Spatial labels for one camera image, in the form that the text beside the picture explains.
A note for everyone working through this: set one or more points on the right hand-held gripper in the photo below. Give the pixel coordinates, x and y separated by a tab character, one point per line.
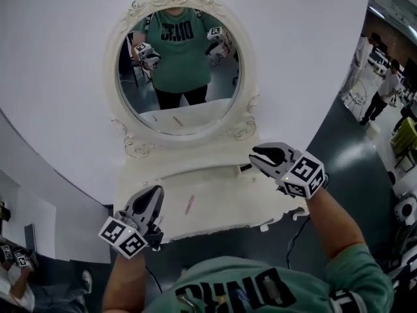
304	176

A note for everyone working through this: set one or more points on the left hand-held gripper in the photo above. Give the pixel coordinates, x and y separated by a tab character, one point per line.
122	236

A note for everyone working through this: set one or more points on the white ornate vanity table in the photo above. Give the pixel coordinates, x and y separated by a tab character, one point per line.
221	214

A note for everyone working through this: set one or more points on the person's left forearm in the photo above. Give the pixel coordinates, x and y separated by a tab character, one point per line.
125	282

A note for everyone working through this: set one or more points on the person's right forearm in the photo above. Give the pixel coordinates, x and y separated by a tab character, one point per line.
335	223

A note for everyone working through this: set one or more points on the white box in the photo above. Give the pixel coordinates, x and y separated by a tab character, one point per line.
374	130

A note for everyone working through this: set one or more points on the green printed T-shirt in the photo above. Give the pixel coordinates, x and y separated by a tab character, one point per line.
228	272

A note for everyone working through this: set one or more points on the grey flat panel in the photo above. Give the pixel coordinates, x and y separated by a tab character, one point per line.
30	237

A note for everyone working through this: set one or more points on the yellow-green chair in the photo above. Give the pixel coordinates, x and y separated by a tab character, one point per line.
407	139

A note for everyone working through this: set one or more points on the black device on stand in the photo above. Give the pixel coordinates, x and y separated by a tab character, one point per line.
3	210

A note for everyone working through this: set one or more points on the oval mirror ornate white frame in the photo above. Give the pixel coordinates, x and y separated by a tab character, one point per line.
179	77

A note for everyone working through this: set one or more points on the white round camera device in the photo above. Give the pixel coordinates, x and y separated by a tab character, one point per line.
405	210

